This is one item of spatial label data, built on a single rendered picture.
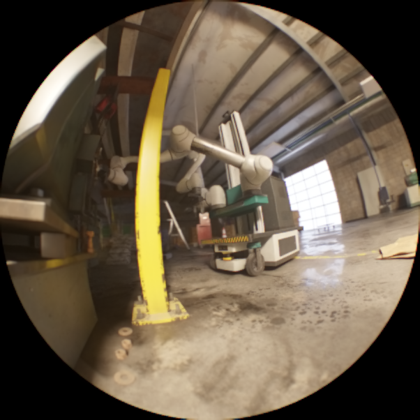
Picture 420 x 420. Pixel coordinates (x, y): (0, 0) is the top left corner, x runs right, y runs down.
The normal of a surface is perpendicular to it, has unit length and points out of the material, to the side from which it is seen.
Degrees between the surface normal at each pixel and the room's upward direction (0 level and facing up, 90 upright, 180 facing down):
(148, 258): 90
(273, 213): 90
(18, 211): 90
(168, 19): 180
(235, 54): 171
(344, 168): 90
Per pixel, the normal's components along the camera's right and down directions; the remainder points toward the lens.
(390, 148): -0.90, 0.00
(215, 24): 0.24, 0.96
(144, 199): 0.42, -0.22
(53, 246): 0.70, -0.21
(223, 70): -0.04, 0.97
